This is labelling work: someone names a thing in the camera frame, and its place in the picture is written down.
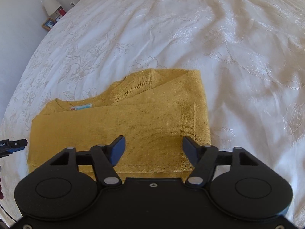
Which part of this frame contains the white embroidered bedspread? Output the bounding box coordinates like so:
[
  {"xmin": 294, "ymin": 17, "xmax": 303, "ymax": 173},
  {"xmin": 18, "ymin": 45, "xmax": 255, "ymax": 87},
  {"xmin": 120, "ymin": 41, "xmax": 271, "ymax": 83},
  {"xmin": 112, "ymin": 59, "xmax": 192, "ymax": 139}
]
[{"xmin": 1, "ymin": 0, "xmax": 304, "ymax": 227}]

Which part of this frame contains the left wooden photo frame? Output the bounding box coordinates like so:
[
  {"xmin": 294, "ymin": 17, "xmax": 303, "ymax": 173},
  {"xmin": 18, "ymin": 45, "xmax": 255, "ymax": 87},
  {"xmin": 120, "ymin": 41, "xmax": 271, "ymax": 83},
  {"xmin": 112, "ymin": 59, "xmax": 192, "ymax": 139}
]
[{"xmin": 41, "ymin": 18, "xmax": 57, "ymax": 31}]

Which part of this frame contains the red bottle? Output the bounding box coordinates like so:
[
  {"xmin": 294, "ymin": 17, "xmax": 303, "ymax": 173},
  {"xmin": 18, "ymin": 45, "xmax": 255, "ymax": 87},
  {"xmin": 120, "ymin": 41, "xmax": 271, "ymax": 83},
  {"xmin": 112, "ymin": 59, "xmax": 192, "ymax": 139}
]
[{"xmin": 57, "ymin": 6, "xmax": 66, "ymax": 17}]

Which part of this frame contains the yellow knit sweater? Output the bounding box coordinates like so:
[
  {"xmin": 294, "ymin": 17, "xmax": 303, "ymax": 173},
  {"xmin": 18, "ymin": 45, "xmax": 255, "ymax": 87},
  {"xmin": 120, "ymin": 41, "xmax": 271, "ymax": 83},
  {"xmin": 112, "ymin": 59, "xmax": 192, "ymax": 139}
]
[{"xmin": 27, "ymin": 69, "xmax": 211, "ymax": 179}]

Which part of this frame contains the small alarm clock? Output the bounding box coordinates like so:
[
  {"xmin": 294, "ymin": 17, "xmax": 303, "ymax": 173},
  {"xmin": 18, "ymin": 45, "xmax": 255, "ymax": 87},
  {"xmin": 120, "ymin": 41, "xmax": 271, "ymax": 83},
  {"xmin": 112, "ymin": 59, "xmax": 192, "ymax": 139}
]
[{"xmin": 55, "ymin": 14, "xmax": 62, "ymax": 22}]

